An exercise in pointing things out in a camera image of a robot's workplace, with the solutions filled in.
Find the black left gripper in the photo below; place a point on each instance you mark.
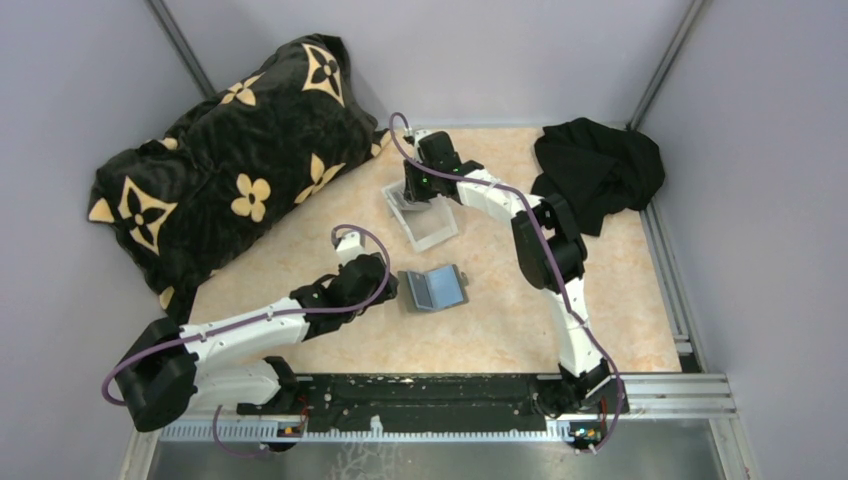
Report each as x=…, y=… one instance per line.
x=389, y=292

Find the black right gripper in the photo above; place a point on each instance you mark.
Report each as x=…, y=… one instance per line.
x=411, y=192

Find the white plastic card tray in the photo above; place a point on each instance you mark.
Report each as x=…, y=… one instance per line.
x=426, y=225

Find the black VIP card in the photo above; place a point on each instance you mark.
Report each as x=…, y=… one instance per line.
x=419, y=287

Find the grey card holder wallet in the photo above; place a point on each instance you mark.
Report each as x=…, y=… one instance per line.
x=448, y=286

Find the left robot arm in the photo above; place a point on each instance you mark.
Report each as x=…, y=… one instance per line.
x=232, y=338

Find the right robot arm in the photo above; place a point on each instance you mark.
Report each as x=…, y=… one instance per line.
x=550, y=252

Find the grey cards in tray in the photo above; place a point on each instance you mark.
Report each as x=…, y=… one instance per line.
x=396, y=198

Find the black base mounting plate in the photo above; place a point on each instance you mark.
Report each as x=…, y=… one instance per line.
x=435, y=403

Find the black floral pillow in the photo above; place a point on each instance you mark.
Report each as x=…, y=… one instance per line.
x=186, y=204

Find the black crumpled cloth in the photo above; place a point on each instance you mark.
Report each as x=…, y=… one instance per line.
x=598, y=170

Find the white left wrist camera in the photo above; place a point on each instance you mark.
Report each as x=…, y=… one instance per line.
x=349, y=247

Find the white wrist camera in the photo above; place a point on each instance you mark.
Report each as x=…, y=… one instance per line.
x=349, y=247
x=413, y=137

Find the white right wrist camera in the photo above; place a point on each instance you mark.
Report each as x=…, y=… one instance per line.
x=413, y=137

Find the white cable duct strip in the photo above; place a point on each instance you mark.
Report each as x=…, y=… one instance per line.
x=271, y=431

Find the aluminium frame rail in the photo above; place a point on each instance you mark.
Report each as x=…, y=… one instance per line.
x=655, y=396

